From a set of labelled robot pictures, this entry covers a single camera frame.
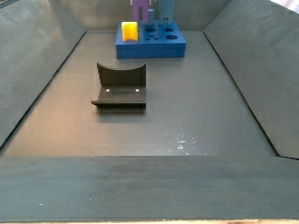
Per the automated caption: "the purple double-square peg block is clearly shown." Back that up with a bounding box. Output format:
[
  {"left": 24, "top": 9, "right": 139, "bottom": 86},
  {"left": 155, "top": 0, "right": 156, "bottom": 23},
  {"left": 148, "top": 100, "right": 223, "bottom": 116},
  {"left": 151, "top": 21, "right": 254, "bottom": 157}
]
[{"left": 131, "top": 0, "right": 152, "bottom": 23}]

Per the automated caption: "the blue peg board base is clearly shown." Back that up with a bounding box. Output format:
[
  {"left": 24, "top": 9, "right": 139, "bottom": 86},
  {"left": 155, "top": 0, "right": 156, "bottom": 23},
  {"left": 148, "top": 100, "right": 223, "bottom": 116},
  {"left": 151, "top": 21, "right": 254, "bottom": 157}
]
[{"left": 116, "top": 20, "right": 187, "bottom": 60}]

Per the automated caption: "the light blue double-round block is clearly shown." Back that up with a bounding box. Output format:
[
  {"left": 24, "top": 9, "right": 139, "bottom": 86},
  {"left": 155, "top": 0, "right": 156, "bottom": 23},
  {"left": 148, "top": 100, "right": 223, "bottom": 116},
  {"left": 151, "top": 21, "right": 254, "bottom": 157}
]
[{"left": 159, "top": 0, "right": 175, "bottom": 25}]

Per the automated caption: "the yellow notched block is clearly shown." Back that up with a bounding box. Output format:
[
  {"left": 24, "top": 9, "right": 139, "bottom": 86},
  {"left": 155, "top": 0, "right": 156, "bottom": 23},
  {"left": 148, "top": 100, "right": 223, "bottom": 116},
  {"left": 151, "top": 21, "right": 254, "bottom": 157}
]
[{"left": 122, "top": 21, "right": 139, "bottom": 41}]

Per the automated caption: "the light blue cylinder peg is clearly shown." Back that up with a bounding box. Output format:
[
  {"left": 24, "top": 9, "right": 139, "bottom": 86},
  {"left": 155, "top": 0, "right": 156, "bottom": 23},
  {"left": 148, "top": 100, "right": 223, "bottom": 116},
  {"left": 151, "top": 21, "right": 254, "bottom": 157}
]
[{"left": 147, "top": 8, "right": 155, "bottom": 25}]

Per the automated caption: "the black curved holder bracket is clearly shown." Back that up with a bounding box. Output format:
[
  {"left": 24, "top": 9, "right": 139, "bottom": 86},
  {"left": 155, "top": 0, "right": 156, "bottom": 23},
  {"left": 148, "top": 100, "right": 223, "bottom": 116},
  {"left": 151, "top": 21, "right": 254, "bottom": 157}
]
[{"left": 91, "top": 64, "right": 146, "bottom": 107}]

